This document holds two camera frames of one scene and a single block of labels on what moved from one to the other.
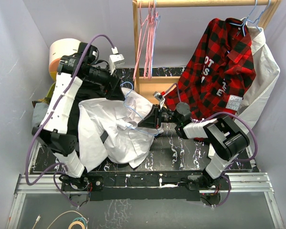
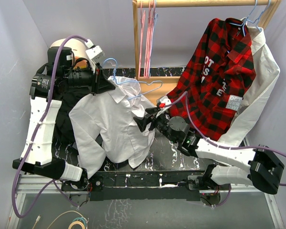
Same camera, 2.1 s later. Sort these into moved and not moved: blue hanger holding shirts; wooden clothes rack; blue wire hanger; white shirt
Moved: white shirt; blue wire hanger
Not moved: wooden clothes rack; blue hanger holding shirts
